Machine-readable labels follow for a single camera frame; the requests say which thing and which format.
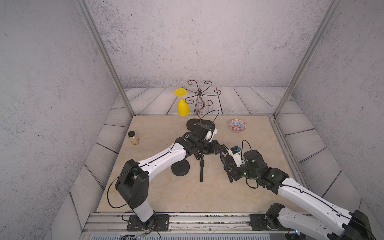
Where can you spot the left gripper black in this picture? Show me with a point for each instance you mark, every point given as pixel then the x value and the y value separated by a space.
pixel 214 150

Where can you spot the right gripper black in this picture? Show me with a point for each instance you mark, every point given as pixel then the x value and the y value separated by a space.
pixel 233 168

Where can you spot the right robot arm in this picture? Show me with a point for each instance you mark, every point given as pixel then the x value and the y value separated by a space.
pixel 327 221

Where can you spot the dark oval stand base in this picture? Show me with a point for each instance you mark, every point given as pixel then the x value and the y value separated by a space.
pixel 194 123

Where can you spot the spare black microphone pole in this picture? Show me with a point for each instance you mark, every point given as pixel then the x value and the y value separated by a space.
pixel 200 158

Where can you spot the yellow plastic goblet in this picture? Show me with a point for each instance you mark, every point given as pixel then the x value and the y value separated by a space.
pixel 182 106

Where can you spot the red blue patterned bowl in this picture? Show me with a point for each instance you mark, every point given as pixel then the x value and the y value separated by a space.
pixel 237 125

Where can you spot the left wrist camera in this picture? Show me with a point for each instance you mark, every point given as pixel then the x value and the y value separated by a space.
pixel 211 133

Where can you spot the scrolled wire holder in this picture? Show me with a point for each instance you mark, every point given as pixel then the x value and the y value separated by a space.
pixel 206 99

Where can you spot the aluminium front rail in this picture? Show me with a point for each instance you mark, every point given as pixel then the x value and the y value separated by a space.
pixel 182 226

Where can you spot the aluminium left corner post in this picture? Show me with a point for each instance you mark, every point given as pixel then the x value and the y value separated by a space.
pixel 92 28

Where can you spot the aluminium corner post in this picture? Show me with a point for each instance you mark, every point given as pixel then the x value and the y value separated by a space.
pixel 92 28
pixel 319 34

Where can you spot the aluminium right corner post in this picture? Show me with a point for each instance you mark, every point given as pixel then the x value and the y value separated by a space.
pixel 319 34

